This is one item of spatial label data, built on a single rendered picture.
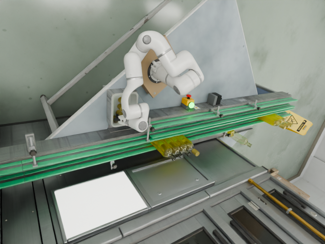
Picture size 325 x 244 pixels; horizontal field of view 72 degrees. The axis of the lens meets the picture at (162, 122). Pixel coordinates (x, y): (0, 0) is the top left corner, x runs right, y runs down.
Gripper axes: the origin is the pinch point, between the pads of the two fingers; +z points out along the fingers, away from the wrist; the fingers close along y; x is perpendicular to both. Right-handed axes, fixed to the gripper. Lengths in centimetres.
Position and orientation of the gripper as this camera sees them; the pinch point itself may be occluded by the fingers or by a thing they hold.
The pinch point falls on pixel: (121, 115)
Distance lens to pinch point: 142.8
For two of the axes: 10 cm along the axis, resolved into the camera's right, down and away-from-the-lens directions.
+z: -5.4, -2.0, 8.2
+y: 8.4, -1.7, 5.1
